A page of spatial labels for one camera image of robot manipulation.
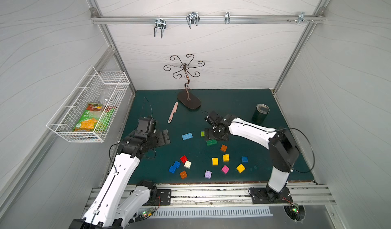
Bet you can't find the purple lego brick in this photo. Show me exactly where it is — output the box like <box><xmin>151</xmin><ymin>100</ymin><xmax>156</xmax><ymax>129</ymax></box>
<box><xmin>204</xmin><ymin>171</ymin><xmax>212</xmax><ymax>179</ymax></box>

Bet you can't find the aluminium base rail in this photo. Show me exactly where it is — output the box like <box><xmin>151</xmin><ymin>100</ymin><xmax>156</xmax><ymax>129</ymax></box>
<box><xmin>83</xmin><ymin>183</ymin><xmax>336</xmax><ymax>210</ymax></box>

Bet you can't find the metal double hook left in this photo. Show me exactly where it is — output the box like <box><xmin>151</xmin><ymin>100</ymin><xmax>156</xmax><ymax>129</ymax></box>
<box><xmin>154</xmin><ymin>18</ymin><xmax>167</xmax><ymax>39</ymax></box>

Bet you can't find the blue lego brick right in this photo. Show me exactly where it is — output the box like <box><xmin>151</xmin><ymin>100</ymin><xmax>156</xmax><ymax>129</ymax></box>
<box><xmin>241</xmin><ymin>156</ymin><xmax>248</xmax><ymax>163</ymax></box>

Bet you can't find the dark green metal tumbler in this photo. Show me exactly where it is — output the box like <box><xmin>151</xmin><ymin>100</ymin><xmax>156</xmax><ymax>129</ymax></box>
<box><xmin>252</xmin><ymin>104</ymin><xmax>270</xmax><ymax>125</ymax></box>

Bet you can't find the brown metal cup tree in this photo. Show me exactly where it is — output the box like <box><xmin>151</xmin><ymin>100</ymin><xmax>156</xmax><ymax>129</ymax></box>
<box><xmin>163</xmin><ymin>54</ymin><xmax>205</xmax><ymax>110</ymax></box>

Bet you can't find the metal double hook middle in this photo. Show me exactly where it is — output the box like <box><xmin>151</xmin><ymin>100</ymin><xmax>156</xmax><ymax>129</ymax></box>
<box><xmin>185</xmin><ymin>12</ymin><xmax>200</xmax><ymax>28</ymax></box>

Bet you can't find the aluminium top rail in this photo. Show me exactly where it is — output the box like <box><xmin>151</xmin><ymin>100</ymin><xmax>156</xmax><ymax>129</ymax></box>
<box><xmin>91</xmin><ymin>14</ymin><xmax>326</xmax><ymax>25</ymax></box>

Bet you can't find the yellow lego brick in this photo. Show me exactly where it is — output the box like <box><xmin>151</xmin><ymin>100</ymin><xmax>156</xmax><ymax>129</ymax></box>
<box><xmin>236</xmin><ymin>164</ymin><xmax>245</xmax><ymax>174</ymax></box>
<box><xmin>223</xmin><ymin>154</ymin><xmax>230</xmax><ymax>162</ymax></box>
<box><xmin>212</xmin><ymin>158</ymin><xmax>219</xmax><ymax>166</ymax></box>

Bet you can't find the light blue lego plate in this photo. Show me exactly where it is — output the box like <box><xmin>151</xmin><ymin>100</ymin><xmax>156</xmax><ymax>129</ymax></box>
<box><xmin>182</xmin><ymin>133</ymin><xmax>193</xmax><ymax>140</ymax></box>

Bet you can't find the metal double hook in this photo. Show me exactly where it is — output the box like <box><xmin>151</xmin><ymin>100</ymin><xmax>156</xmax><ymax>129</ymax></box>
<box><xmin>185</xmin><ymin>12</ymin><xmax>200</xmax><ymax>28</ymax></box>
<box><xmin>154</xmin><ymin>18</ymin><xmax>167</xmax><ymax>39</ymax></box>

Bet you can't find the yellow lego brick left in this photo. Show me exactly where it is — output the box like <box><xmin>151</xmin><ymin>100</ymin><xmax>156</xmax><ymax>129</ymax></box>
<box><xmin>212</xmin><ymin>158</ymin><xmax>219</xmax><ymax>166</ymax></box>

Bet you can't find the cream lego brick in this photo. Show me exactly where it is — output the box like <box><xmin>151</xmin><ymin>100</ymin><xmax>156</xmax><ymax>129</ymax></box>
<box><xmin>184</xmin><ymin>160</ymin><xmax>192</xmax><ymax>169</ymax></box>

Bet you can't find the red lego brick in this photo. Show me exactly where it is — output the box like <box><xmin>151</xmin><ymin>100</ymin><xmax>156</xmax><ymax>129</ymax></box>
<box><xmin>180</xmin><ymin>155</ymin><xmax>188</xmax><ymax>163</ymax></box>

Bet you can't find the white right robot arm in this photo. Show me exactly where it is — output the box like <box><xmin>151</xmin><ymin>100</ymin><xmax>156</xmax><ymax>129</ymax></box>
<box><xmin>205</xmin><ymin>111</ymin><xmax>300</xmax><ymax>203</ymax></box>

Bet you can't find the metal single hook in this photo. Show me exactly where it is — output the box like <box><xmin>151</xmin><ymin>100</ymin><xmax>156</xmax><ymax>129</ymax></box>
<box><xmin>225</xmin><ymin>12</ymin><xmax>231</xmax><ymax>24</ymax></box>

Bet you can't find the pink plastic knife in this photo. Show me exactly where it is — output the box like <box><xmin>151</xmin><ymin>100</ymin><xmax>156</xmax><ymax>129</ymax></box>
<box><xmin>168</xmin><ymin>102</ymin><xmax>178</xmax><ymax>124</ymax></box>

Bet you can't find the metal hook right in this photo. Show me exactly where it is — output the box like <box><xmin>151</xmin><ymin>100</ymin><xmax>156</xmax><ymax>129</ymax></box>
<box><xmin>287</xmin><ymin>12</ymin><xmax>315</xmax><ymax>24</ymax></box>

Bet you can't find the white wire basket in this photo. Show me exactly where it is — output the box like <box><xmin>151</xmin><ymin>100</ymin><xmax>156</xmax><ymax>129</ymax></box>
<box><xmin>46</xmin><ymin>66</ymin><xmax>129</xmax><ymax>143</ymax></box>

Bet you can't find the green snack bag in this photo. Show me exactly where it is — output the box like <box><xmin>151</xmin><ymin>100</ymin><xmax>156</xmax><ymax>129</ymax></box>
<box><xmin>73</xmin><ymin>102</ymin><xmax>117</xmax><ymax>132</ymax></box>

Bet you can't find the pink lego brick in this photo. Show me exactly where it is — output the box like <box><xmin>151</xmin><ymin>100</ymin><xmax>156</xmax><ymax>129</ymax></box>
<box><xmin>221</xmin><ymin>165</ymin><xmax>230</xmax><ymax>174</ymax></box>

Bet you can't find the blue lego brick lower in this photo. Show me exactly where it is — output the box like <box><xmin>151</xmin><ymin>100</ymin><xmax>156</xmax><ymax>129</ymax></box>
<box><xmin>169</xmin><ymin>166</ymin><xmax>177</xmax><ymax>174</ymax></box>

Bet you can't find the dark green lego plate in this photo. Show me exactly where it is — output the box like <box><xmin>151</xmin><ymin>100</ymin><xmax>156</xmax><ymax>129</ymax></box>
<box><xmin>206</xmin><ymin>139</ymin><xmax>217</xmax><ymax>146</ymax></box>

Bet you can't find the blue lego brick upper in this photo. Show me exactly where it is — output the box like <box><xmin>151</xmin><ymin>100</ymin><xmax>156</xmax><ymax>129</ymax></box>
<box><xmin>174</xmin><ymin>161</ymin><xmax>181</xmax><ymax>169</ymax></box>

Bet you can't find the blue lego brick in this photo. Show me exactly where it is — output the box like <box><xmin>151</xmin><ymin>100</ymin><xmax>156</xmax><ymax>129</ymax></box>
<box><xmin>174</xmin><ymin>161</ymin><xmax>181</xmax><ymax>169</ymax></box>
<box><xmin>169</xmin><ymin>166</ymin><xmax>177</xmax><ymax>174</ymax></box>
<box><xmin>241</xmin><ymin>156</ymin><xmax>248</xmax><ymax>163</ymax></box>

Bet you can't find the yellow lego brick right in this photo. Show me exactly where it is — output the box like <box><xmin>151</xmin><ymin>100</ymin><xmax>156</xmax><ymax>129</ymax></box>
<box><xmin>236</xmin><ymin>164</ymin><xmax>245</xmax><ymax>174</ymax></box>

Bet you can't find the green table mat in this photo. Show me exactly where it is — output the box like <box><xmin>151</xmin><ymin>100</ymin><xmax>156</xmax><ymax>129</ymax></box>
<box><xmin>120</xmin><ymin>89</ymin><xmax>315</xmax><ymax>186</ymax></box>

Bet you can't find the yellow lego brick middle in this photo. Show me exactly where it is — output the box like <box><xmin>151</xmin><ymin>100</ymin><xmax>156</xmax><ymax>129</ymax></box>
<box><xmin>223</xmin><ymin>154</ymin><xmax>230</xmax><ymax>162</ymax></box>

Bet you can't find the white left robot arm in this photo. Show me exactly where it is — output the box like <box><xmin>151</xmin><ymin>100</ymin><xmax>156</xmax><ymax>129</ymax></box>
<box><xmin>69</xmin><ymin>117</ymin><xmax>170</xmax><ymax>229</ymax></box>

